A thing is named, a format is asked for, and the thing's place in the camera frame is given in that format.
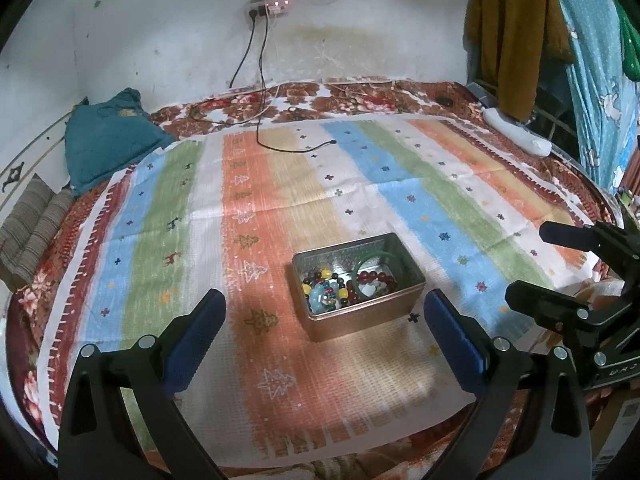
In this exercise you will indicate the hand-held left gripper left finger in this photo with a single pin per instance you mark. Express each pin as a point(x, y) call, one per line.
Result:
point(195, 345)

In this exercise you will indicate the striped printed blanket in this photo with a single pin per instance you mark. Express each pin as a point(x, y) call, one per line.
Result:
point(280, 190)

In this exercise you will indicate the white power strip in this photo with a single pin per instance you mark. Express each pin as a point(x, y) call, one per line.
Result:
point(272, 7)

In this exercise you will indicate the green jade bangle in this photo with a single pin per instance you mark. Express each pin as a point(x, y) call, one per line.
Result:
point(372, 259)

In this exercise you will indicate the gold metal tin box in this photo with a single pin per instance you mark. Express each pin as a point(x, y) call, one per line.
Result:
point(360, 320)

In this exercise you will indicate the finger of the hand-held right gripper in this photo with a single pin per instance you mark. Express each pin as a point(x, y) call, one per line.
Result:
point(565, 236)
point(542, 297)

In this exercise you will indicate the teal pillow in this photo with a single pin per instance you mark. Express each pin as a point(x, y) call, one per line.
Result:
point(110, 140)

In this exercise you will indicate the blue printed curtain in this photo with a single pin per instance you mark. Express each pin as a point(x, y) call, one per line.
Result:
point(595, 60)

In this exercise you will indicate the green cloth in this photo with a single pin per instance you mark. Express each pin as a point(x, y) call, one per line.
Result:
point(631, 45)

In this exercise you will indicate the white rolled cloth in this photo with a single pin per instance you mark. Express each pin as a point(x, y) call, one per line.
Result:
point(520, 132)

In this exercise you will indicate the striped brown cushion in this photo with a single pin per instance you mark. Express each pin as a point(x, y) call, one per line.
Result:
point(35, 230)

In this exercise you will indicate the cardboard box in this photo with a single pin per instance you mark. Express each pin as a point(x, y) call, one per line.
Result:
point(622, 435)

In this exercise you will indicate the small black round object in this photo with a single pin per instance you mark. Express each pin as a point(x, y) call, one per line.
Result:
point(446, 100)

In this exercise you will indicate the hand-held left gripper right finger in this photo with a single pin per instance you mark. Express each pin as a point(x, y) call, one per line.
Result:
point(455, 345)

